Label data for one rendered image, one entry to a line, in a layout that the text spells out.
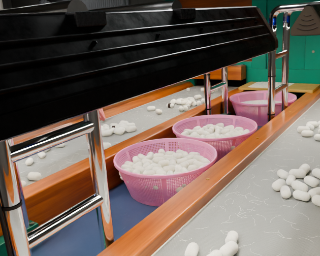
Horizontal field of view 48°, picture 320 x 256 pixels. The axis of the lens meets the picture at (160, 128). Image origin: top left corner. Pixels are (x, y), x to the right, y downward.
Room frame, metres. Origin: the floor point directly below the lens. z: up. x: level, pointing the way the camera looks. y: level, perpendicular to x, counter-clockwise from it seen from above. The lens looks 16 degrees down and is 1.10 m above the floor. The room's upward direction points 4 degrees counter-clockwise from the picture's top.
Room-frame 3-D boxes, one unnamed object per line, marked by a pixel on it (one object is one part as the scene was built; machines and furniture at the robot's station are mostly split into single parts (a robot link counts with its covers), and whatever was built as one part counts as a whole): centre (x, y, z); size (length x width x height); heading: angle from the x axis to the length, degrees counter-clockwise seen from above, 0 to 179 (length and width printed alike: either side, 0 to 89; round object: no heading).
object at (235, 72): (1.88, -0.31, 0.83); 0.30 x 0.06 x 0.07; 54
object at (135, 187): (0.88, -0.01, 0.72); 0.27 x 0.27 x 0.10
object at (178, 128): (1.10, -0.17, 0.72); 0.27 x 0.27 x 0.10
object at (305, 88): (1.64, -0.56, 0.77); 0.33 x 0.15 x 0.01; 54
